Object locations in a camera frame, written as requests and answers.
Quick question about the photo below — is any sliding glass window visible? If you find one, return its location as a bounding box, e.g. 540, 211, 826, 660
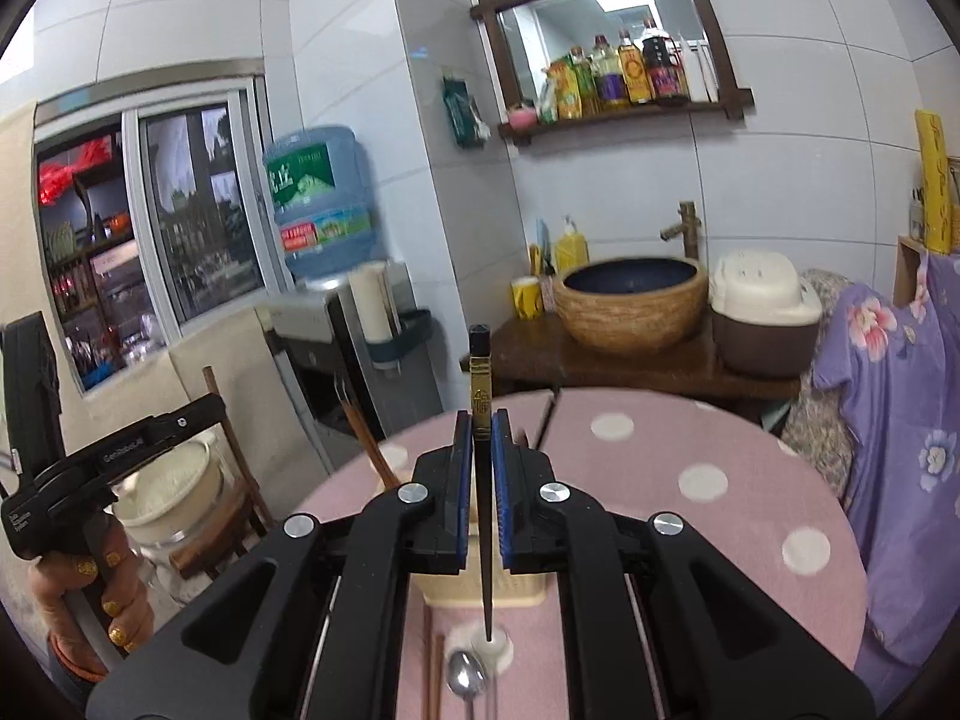
32, 69, 277, 393

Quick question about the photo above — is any dark wooden counter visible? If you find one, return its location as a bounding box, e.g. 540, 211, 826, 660
460, 310, 801, 422

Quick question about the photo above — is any green wipes packet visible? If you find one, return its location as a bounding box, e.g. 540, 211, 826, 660
440, 75, 494, 150

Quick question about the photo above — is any yellow soap bottle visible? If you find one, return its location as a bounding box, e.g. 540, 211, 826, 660
553, 214, 590, 275

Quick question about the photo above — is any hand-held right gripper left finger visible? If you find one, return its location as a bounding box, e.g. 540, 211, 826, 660
86, 409, 478, 720

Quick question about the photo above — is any blue water bottle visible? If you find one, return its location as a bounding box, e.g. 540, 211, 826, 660
262, 125, 377, 281

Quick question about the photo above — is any dark chopstick with gold print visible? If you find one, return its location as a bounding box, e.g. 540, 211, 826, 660
468, 322, 501, 644

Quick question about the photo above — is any wicker basin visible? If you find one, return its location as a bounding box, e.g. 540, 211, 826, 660
553, 255, 710, 354

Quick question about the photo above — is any green bottle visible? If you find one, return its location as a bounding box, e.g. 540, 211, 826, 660
567, 47, 602, 119

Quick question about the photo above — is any amber bottle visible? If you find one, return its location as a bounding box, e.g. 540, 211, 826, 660
616, 29, 653, 105

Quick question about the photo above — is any water dispenser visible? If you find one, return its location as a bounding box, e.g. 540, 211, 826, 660
257, 262, 445, 467

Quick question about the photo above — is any dark soy sauce bottle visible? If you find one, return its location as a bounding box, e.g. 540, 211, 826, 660
640, 16, 690, 105

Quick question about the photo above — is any yellow mug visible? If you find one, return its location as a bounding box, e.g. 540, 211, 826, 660
511, 275, 545, 319

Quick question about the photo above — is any mirror with wooden frame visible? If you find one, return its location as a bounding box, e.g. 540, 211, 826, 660
469, 0, 755, 149

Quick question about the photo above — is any yellow oil bottle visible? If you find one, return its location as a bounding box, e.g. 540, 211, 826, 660
591, 34, 630, 110

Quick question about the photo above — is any cream pot with lid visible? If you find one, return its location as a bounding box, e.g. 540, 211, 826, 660
112, 438, 227, 550

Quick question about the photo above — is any yellow green packet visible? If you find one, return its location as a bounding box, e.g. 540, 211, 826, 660
541, 64, 583, 124

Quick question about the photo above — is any paper cup dispenser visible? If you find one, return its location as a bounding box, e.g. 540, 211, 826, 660
348, 258, 434, 371

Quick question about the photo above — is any bronze faucet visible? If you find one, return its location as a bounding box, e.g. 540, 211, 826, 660
659, 200, 703, 263

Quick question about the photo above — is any cream plastic utensil holder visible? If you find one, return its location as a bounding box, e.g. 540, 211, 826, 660
410, 523, 554, 611

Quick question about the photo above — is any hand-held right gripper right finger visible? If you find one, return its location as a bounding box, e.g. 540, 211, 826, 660
493, 409, 875, 720

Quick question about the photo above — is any small wooden box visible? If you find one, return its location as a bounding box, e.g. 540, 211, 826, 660
894, 234, 932, 309

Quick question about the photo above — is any brown white rice cooker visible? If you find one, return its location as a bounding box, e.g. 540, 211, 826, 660
708, 248, 824, 380

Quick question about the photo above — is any yellow roll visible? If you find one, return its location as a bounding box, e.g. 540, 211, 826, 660
913, 109, 955, 255

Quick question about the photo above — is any steel spoon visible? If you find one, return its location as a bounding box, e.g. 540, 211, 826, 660
445, 649, 489, 720

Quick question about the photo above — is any person's left hand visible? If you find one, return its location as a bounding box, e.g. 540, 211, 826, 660
28, 532, 156, 680

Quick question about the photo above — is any dark wooden stool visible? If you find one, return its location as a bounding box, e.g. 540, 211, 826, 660
170, 478, 275, 580

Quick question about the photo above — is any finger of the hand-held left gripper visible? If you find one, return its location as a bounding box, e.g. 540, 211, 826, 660
148, 396, 227, 458

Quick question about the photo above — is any grey floral cloth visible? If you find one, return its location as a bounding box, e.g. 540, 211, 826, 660
779, 268, 857, 501

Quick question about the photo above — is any white squeeze bottle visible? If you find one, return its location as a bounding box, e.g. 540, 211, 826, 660
679, 40, 722, 103

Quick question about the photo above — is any purple floral cloth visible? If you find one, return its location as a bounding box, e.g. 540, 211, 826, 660
813, 250, 960, 692

